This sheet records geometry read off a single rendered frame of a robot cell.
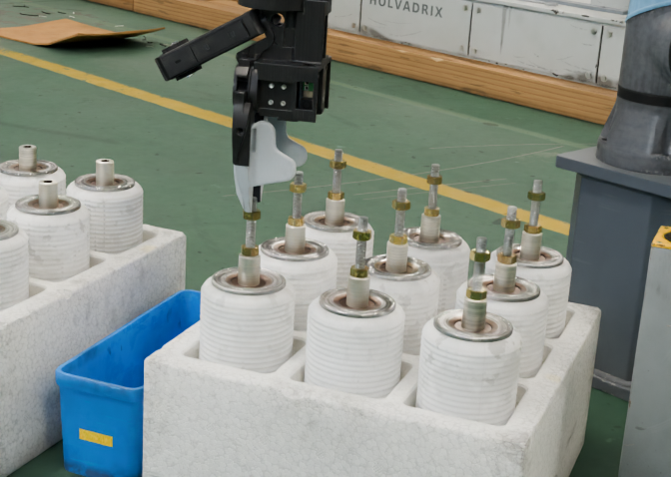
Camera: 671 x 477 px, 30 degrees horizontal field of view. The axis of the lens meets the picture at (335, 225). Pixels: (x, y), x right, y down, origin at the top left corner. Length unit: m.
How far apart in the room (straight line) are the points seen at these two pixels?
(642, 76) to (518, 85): 1.89
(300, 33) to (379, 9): 2.77
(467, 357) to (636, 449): 0.29
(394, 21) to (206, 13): 0.84
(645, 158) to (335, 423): 0.63
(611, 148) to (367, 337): 0.58
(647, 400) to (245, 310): 0.44
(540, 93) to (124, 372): 2.16
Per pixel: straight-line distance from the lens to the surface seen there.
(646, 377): 1.36
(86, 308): 1.48
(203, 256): 2.11
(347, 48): 3.96
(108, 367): 1.48
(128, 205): 1.58
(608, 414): 1.66
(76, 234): 1.49
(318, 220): 1.48
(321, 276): 1.35
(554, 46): 3.53
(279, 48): 1.19
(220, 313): 1.25
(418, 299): 1.31
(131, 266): 1.55
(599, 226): 1.68
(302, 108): 1.19
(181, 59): 1.21
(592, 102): 3.38
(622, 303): 1.69
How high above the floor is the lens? 0.69
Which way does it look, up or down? 17 degrees down
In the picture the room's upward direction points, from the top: 4 degrees clockwise
